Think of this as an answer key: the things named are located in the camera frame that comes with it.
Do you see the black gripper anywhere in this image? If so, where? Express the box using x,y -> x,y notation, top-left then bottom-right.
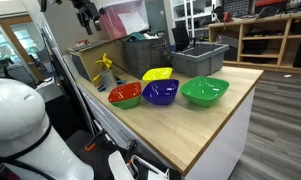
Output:
70,0 -> 101,35

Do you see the blue plastic bowl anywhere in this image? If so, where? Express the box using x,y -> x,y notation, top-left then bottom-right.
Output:
142,79 -> 179,105

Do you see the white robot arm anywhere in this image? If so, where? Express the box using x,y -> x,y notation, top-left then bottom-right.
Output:
0,78 -> 94,180

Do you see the orange plastic bowl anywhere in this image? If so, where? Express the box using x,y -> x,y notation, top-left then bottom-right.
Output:
108,82 -> 142,102

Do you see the yellow plastic bowl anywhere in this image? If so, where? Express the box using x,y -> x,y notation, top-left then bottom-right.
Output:
142,67 -> 172,83

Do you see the large green plastic bowl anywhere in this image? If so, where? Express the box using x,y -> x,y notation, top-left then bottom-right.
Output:
180,76 -> 230,107

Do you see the clear pink plastic container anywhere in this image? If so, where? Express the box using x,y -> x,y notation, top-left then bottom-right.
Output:
99,0 -> 149,40

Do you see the cardboard box with black panel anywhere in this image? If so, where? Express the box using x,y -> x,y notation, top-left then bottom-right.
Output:
68,40 -> 129,87

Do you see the dark grey fabric basket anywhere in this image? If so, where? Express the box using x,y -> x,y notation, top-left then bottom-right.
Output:
123,38 -> 171,79

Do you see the silver metal cylinder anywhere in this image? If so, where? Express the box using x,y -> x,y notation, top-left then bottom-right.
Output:
100,70 -> 117,92

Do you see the black office chair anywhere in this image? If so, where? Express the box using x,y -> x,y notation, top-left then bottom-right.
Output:
172,26 -> 196,52

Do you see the grey plastic bin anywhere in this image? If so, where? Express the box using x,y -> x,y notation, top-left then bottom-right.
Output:
172,42 -> 229,77

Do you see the wooden shelf unit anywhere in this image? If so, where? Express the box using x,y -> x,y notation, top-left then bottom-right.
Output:
209,12 -> 301,74

